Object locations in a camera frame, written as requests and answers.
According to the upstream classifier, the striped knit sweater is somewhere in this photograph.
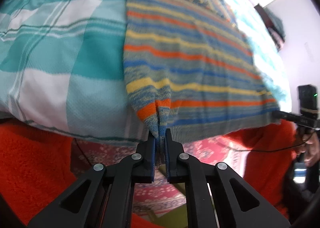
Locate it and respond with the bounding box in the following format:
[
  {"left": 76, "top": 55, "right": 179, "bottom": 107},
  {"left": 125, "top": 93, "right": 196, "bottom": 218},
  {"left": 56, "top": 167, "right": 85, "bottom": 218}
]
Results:
[{"left": 123, "top": 0, "right": 278, "bottom": 145}]

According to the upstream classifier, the pile of clothes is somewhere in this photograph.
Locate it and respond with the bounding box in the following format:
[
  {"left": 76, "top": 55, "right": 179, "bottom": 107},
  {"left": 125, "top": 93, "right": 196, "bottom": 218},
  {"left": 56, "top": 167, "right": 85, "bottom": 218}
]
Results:
[{"left": 264, "top": 8, "right": 285, "bottom": 51}]

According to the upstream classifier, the person's right hand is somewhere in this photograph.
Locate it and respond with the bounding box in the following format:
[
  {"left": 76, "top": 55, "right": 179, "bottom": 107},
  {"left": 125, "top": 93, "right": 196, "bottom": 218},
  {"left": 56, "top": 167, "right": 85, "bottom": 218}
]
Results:
[{"left": 295, "top": 132, "right": 319, "bottom": 167}]

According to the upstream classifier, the red patterned rug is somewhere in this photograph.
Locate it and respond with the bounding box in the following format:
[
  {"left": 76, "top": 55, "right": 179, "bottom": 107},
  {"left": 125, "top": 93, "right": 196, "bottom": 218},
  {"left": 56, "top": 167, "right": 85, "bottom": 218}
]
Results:
[{"left": 71, "top": 136, "right": 248, "bottom": 220}]

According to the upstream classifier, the orange red garment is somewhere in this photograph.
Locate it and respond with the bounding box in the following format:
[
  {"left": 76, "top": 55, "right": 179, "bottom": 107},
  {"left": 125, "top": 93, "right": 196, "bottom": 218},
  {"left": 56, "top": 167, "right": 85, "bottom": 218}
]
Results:
[{"left": 1, "top": 119, "right": 297, "bottom": 225}]

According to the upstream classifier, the dark wooden side table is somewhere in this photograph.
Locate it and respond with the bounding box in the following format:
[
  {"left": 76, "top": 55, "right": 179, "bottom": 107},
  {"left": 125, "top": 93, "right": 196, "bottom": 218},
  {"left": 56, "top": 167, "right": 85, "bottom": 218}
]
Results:
[{"left": 254, "top": 4, "right": 274, "bottom": 28}]

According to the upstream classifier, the teal white plaid bedspread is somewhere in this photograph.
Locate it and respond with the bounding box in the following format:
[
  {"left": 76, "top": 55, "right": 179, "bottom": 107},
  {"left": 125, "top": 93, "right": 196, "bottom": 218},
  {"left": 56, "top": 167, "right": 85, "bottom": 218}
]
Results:
[{"left": 1, "top": 0, "right": 292, "bottom": 144}]

